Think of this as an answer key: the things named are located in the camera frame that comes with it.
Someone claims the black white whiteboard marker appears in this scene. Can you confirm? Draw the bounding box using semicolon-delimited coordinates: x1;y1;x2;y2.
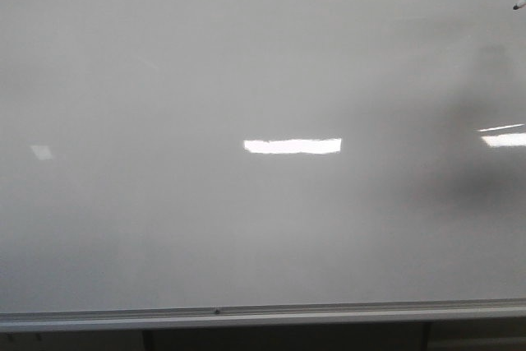
513;0;526;11

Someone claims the white whiteboard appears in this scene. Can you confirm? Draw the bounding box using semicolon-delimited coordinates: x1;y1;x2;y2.
1;0;525;313

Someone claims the aluminium whiteboard tray rail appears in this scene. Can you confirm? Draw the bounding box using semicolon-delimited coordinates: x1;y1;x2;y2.
1;298;525;333

